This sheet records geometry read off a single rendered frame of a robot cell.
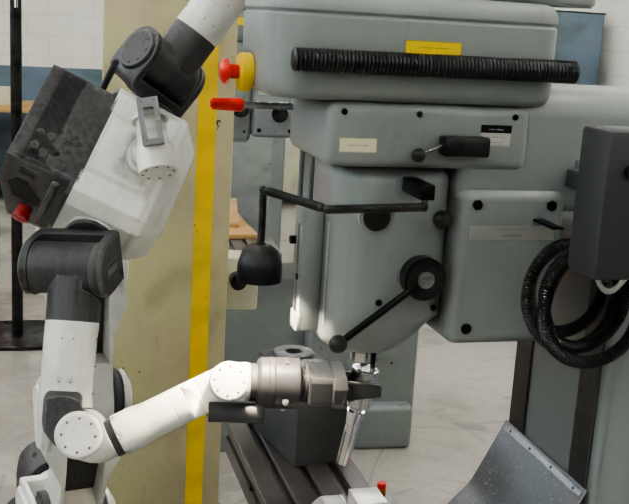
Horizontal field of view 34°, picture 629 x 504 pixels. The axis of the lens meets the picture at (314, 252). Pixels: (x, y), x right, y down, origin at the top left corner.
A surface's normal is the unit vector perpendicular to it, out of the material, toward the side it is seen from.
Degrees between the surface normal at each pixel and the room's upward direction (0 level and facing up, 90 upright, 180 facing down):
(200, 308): 90
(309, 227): 90
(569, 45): 90
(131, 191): 58
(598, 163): 90
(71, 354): 70
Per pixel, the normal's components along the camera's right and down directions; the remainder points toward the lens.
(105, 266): 0.99, 0.04
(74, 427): 0.12, -0.11
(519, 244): 0.26, 0.23
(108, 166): 0.40, -0.32
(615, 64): -0.96, 0.00
